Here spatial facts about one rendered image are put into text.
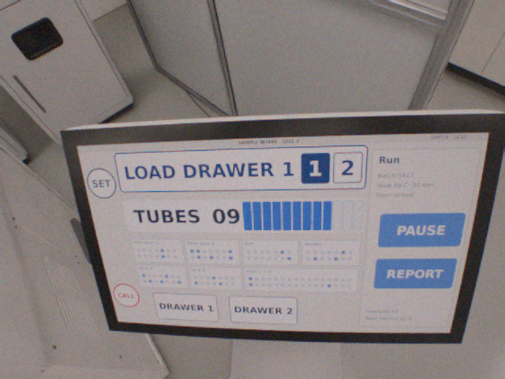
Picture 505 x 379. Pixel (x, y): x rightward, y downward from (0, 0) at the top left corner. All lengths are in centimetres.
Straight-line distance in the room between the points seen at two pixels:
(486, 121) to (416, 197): 11
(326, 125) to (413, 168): 11
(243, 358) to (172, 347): 33
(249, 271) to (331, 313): 12
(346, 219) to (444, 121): 15
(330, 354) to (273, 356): 23
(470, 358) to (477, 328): 13
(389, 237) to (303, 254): 11
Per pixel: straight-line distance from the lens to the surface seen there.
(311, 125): 34
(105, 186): 42
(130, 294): 49
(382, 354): 149
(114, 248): 46
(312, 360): 140
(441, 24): 91
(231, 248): 39
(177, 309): 47
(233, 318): 46
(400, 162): 37
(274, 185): 35
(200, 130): 36
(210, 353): 148
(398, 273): 43
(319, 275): 41
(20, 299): 86
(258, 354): 141
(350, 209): 37
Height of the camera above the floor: 144
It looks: 57 degrees down
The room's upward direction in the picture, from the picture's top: 12 degrees counter-clockwise
